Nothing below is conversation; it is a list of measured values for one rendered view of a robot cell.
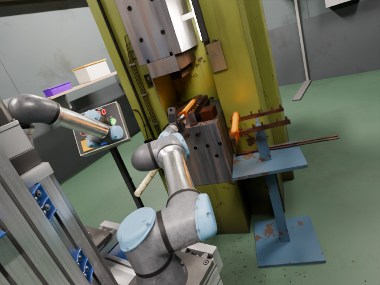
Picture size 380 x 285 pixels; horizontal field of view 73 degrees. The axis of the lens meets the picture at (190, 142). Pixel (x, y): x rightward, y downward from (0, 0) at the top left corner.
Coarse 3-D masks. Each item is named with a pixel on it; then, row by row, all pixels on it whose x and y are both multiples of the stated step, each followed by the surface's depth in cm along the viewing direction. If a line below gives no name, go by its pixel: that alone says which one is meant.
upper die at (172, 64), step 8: (192, 48) 190; (176, 56) 158; (184, 56) 171; (192, 56) 187; (152, 64) 162; (160, 64) 160; (168, 64) 159; (176, 64) 157; (184, 64) 168; (152, 72) 164; (160, 72) 162; (168, 72) 161
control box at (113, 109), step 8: (112, 104) 177; (104, 112) 176; (112, 112) 176; (120, 112) 179; (120, 120) 175; (80, 136) 174; (128, 136) 175; (80, 144) 173; (112, 144) 173; (120, 144) 180; (80, 152) 172; (88, 152) 172; (96, 152) 177
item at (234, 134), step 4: (236, 112) 161; (236, 116) 153; (232, 120) 149; (236, 120) 147; (232, 124) 144; (236, 124) 142; (232, 128) 138; (236, 128) 136; (232, 132) 130; (236, 132) 130; (232, 136) 126; (236, 136) 131; (232, 140) 124; (236, 140) 130; (232, 144) 127; (236, 144) 125
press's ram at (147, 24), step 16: (128, 0) 148; (144, 0) 146; (160, 0) 144; (176, 0) 160; (128, 16) 152; (144, 16) 150; (160, 16) 148; (176, 16) 155; (192, 16) 161; (128, 32) 156; (144, 32) 154; (160, 32) 152; (176, 32) 150; (192, 32) 180; (144, 48) 158; (160, 48) 156; (176, 48) 153; (144, 64) 163
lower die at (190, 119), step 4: (196, 96) 206; (200, 96) 204; (188, 100) 207; (196, 100) 193; (200, 100) 193; (204, 100) 195; (184, 104) 198; (192, 104) 186; (180, 108) 195; (196, 108) 175; (176, 112) 188; (188, 112) 173; (192, 112) 169; (188, 116) 171; (192, 116) 170; (168, 120) 176; (188, 120) 172; (192, 120) 171; (196, 120) 171; (184, 124) 174; (188, 124) 173
